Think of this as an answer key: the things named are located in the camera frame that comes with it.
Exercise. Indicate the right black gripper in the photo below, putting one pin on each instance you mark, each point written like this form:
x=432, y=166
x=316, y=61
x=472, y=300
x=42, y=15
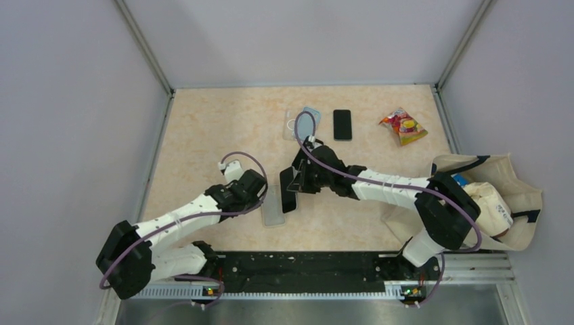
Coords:
x=302, y=177

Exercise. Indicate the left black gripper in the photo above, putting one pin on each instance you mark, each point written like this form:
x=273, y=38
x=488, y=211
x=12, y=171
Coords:
x=255, y=199

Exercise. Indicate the black phone white edge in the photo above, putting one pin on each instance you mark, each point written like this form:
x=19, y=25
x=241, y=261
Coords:
x=288, y=198

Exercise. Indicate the frosted clear phone case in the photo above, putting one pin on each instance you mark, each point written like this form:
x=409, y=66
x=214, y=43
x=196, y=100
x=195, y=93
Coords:
x=271, y=209

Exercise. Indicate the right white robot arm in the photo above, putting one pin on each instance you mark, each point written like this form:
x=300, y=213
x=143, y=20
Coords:
x=448, y=214

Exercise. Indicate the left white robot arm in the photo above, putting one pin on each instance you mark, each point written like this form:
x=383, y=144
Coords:
x=135, y=255

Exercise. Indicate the black phone right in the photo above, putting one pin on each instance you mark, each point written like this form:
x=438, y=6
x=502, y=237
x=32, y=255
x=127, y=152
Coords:
x=342, y=125

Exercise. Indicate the colourful snack packet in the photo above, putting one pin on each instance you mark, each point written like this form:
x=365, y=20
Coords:
x=404, y=125

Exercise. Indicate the blue box in bag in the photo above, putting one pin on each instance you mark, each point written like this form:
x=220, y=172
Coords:
x=460, y=179

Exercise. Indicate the white paper wrapped bundle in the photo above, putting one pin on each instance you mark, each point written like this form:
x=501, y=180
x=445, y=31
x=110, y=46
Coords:
x=495, y=218

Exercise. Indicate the beige tote bag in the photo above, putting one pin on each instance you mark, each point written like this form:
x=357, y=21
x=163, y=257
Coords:
x=525, y=201

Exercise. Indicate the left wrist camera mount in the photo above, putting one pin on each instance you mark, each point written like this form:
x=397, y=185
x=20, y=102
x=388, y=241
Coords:
x=232, y=171

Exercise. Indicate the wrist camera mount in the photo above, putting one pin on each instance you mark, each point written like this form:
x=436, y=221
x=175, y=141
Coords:
x=232, y=171
x=311, y=143

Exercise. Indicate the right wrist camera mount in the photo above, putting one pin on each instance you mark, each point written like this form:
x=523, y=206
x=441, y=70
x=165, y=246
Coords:
x=311, y=143

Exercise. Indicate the clear case with ring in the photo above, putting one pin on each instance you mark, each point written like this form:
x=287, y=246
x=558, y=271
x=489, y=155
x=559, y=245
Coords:
x=289, y=134

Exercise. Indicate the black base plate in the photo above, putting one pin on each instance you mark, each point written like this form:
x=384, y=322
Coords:
x=314, y=272

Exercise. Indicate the grey slotted cable duct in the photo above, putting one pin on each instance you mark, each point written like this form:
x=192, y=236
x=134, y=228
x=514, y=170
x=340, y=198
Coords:
x=206, y=293

